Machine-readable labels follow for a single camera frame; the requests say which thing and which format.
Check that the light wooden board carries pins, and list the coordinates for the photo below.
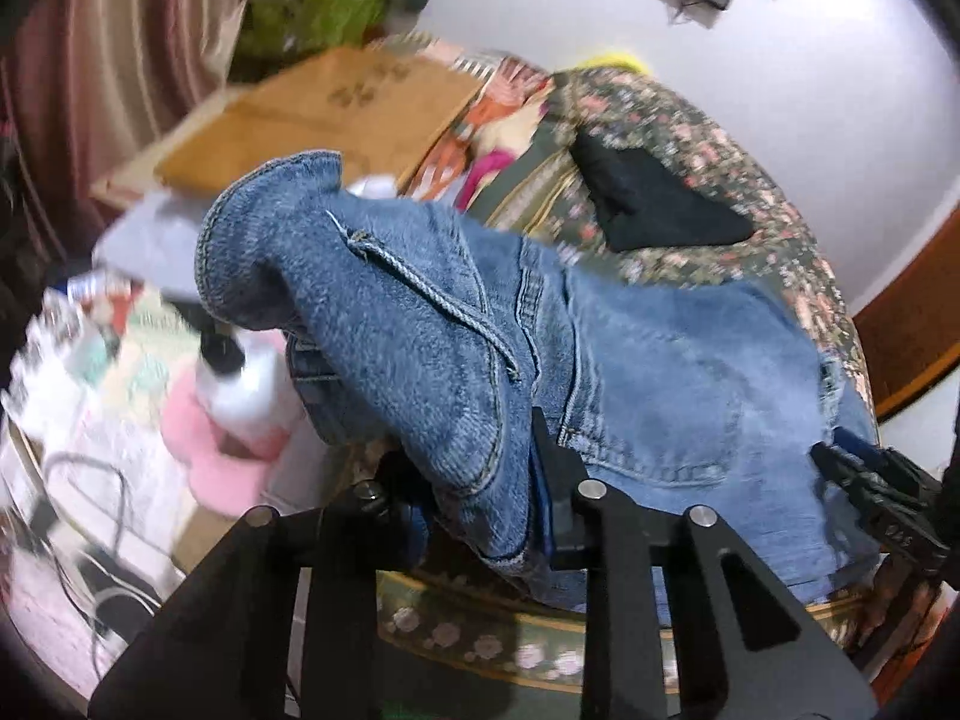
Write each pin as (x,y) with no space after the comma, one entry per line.
(124,184)

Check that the striped pink curtain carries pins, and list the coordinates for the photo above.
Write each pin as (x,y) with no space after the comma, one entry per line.
(112,52)

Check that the pink fluffy slipper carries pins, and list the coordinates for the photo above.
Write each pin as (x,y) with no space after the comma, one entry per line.
(217,472)

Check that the floral quilt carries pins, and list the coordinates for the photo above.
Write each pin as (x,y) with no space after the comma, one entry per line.
(675,101)

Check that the blue denim pants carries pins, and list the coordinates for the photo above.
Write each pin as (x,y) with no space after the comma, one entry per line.
(637,375)

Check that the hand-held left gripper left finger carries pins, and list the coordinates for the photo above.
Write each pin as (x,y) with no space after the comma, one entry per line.
(397,517)

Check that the white crumpled plastic bags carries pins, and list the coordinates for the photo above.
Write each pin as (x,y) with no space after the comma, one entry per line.
(97,360)

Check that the green floral bed sheet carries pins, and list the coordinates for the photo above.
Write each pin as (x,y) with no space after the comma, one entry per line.
(465,641)

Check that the brown cardboard box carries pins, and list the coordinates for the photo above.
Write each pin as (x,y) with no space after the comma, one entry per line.
(300,127)

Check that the black folded cloth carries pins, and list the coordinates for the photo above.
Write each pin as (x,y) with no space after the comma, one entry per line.
(652,202)

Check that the pink cloth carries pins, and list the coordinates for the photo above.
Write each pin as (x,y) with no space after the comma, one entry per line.
(486,169)

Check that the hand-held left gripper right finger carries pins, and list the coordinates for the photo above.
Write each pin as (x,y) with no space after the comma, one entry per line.
(562,486)

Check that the white cloth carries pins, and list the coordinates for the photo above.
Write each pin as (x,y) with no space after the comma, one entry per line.
(150,247)

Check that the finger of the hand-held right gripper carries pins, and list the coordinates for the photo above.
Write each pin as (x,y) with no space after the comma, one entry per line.
(847,476)
(859,446)

